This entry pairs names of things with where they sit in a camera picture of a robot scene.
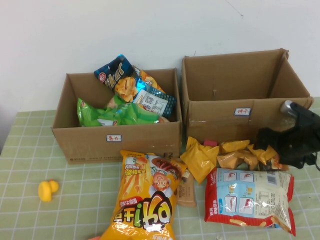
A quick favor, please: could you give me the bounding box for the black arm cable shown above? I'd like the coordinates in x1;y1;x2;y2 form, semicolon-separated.
311;149;320;172

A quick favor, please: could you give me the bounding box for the green checked tablecloth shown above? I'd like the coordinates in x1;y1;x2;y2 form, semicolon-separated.
0;96;320;240

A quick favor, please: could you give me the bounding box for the brown orange snack packet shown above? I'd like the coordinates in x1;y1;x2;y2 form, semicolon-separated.
216;149;260;171

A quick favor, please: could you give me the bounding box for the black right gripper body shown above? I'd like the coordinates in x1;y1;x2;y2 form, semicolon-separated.
277;109;320;171

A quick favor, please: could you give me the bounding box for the yellow rubber duck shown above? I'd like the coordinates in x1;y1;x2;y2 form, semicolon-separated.
37;179;60;202

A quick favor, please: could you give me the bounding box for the blue black chips bag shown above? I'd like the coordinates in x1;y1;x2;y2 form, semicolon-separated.
93;53;178;119

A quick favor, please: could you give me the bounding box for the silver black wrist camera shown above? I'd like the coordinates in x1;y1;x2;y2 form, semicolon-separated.
279;99;317;120

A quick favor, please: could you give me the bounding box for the plain yellow snack packet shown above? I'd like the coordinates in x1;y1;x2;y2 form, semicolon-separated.
179;136;220;185

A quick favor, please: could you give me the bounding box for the cardboard box with printed website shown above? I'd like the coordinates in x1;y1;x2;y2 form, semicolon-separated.
51;67;183;165

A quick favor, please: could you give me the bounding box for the large orange fries snack bag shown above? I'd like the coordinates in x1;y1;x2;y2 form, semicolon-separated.
98;149;188;240

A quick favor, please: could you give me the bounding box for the red white shrimp chips bag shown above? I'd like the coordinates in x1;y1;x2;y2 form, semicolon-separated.
203;166;296;237

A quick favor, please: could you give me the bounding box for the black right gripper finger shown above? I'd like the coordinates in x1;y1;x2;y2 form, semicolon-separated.
254;138;283;157
255;126;296;142

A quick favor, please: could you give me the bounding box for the plain taped cardboard box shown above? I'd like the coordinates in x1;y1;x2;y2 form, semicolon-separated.
181;48;315;145

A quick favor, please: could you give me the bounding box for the brown biscuit packet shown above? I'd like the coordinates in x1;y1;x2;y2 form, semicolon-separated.
176;157;198;208

